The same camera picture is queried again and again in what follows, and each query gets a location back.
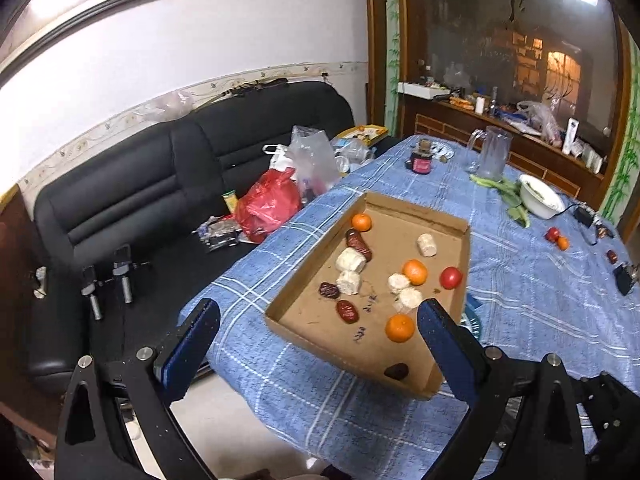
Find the black leather sofa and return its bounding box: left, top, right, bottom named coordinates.
left=27, top=80, right=401, bottom=396

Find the wooden sideboard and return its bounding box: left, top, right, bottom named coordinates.
left=399, top=82, right=607, bottom=211

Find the cardboard box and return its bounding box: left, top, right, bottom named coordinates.
left=265, top=191, right=472, bottom=401

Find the dark jar with cork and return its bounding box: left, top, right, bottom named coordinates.
left=406, top=140, right=433, bottom=175

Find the white bowl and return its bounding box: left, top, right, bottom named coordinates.
left=518, top=174, right=566, bottom=220

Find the blue plaid tablecloth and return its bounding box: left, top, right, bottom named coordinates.
left=179, top=135, right=640, bottom=480

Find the red plastic bag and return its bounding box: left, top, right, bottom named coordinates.
left=234, top=167, right=304, bottom=244

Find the green bok choy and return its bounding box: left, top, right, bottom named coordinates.
left=470, top=175, right=531, bottom=229

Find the black cable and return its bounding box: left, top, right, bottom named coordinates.
left=562, top=201, right=601, bottom=247

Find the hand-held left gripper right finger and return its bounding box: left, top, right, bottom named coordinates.
left=416, top=298, right=601, bottom=480

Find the black clamp handle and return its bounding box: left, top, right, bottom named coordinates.
left=81, top=265, right=105, bottom=322
left=111, top=244, right=152, bottom=305

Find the translucent plastic bag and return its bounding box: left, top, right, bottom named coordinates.
left=516, top=101, right=564, bottom=147

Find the white plastic bag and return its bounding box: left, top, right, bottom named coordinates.
left=262, top=143, right=297, bottom=172

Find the clear plastic bag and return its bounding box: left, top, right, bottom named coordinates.
left=289, top=125, right=342, bottom=197

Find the dark snack packet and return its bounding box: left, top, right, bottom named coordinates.
left=194, top=215, right=247, bottom=252

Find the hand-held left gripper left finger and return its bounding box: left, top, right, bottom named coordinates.
left=54, top=297, right=222, bottom=480

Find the small black box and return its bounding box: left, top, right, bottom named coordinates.
left=615, top=262, right=637, bottom=296

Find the clear glass pitcher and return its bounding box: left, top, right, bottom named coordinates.
left=467, top=126, right=514, bottom=182

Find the yellow flat box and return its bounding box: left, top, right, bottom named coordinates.
left=334, top=125, right=389, bottom=144

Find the white tube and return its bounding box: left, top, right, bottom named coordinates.
left=562, top=118, right=581, bottom=156

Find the blue white packet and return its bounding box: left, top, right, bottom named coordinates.
left=462, top=294, right=482, bottom=343

